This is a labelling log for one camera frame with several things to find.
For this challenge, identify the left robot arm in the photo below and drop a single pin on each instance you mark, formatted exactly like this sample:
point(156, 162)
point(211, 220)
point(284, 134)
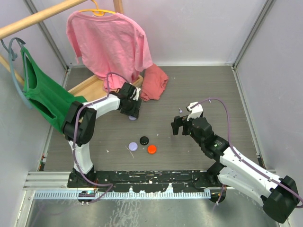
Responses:
point(79, 123)

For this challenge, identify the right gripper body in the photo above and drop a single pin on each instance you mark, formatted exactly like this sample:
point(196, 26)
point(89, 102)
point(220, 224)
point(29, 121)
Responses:
point(187, 125)

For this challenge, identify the wooden clothes rack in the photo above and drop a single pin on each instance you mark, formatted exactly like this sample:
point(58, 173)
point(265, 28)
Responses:
point(39, 17)

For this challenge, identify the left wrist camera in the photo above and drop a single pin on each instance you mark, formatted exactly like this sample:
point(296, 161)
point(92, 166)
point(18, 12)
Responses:
point(137, 94)

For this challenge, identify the white cable duct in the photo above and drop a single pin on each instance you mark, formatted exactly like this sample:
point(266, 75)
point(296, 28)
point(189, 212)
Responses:
point(76, 194)

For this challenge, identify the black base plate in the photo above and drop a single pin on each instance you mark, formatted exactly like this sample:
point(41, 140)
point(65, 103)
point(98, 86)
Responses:
point(146, 181)

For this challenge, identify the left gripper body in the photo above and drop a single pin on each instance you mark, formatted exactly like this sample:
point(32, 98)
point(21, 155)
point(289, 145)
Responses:
point(132, 108)

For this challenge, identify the orange earbud case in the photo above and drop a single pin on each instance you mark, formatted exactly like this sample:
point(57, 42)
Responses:
point(151, 149)

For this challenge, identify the lilac earbud case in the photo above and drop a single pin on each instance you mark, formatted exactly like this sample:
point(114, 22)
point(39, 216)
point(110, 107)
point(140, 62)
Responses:
point(131, 118)
point(133, 146)

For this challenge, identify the green tank top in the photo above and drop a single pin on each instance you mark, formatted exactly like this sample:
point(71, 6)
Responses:
point(46, 95)

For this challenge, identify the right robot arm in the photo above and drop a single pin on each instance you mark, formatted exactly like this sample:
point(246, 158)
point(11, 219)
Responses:
point(276, 195)

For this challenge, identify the salmon folded shirt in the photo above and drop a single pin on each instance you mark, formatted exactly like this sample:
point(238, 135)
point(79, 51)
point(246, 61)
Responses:
point(154, 83)

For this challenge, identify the black earbud case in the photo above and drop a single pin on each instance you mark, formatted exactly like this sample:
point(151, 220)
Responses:
point(144, 140)

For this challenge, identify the pink t-shirt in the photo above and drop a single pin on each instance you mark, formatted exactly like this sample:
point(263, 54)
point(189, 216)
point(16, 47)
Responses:
point(114, 47)

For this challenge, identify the yellow hanger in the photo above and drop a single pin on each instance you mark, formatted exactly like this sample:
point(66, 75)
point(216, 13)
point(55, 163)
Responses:
point(97, 11)

